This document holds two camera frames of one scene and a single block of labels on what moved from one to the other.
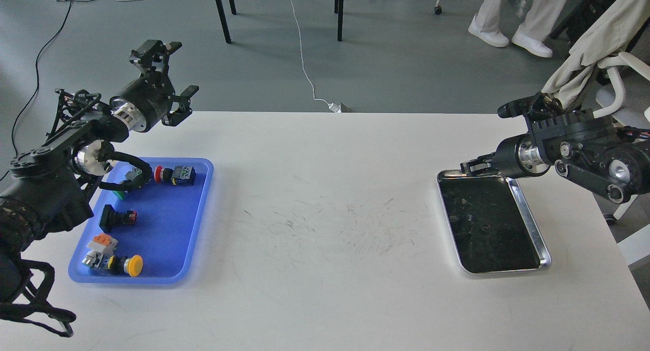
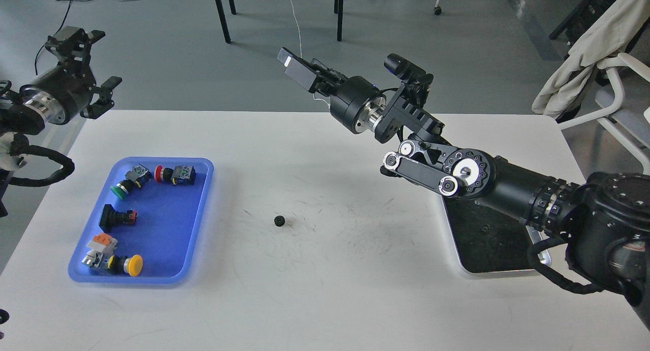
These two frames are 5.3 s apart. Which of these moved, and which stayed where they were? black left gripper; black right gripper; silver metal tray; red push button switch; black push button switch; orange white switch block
Moved: black right gripper; black left gripper
Stayed: black push button switch; red push button switch; orange white switch block; silver metal tray
